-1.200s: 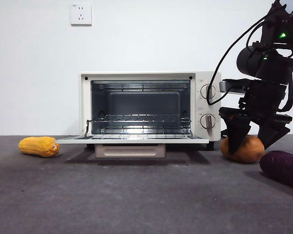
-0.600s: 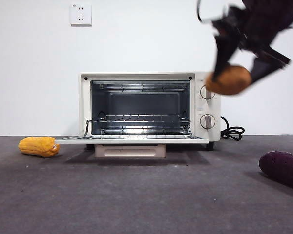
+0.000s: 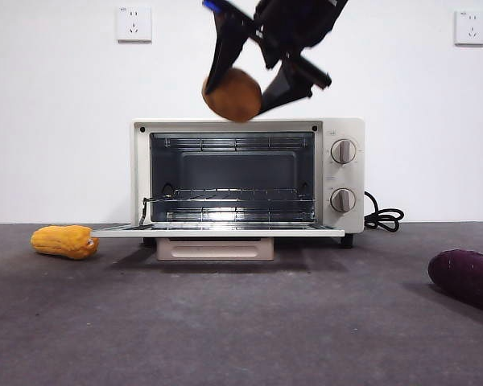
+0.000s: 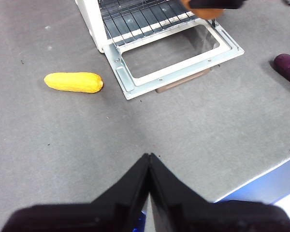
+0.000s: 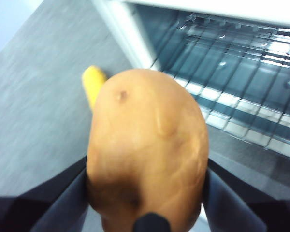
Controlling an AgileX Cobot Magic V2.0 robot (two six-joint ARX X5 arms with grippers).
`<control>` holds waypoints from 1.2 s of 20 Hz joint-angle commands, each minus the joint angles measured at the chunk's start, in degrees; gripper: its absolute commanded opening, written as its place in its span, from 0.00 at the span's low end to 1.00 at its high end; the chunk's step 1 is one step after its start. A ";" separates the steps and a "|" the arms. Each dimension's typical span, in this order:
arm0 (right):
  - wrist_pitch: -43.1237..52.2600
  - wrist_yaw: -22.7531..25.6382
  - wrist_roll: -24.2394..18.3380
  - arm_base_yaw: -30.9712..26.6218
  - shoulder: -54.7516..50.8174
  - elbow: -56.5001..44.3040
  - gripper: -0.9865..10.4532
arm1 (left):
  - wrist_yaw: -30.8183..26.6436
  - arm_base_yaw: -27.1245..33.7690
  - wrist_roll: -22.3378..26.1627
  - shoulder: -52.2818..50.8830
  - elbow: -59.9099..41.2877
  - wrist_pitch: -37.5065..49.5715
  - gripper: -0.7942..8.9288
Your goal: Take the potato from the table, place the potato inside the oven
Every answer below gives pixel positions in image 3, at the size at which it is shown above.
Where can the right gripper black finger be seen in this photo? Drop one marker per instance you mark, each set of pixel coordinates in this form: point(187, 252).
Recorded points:
point(225, 48)
point(283, 90)

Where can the brown potato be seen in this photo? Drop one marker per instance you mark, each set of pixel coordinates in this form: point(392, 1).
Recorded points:
point(237, 98)

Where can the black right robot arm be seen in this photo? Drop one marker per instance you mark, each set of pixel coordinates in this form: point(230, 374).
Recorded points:
point(322, 16)

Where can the beige round oven knob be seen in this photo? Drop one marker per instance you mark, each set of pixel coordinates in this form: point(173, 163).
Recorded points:
point(343, 151)
point(343, 200)

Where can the cream Toshiba toaster oven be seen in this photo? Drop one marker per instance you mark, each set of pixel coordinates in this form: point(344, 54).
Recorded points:
point(348, 177)

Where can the yellow corn cob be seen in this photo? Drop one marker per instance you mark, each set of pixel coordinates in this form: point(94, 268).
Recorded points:
point(62, 242)

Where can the white wall socket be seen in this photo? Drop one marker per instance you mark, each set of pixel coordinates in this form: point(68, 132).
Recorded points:
point(471, 28)
point(134, 25)

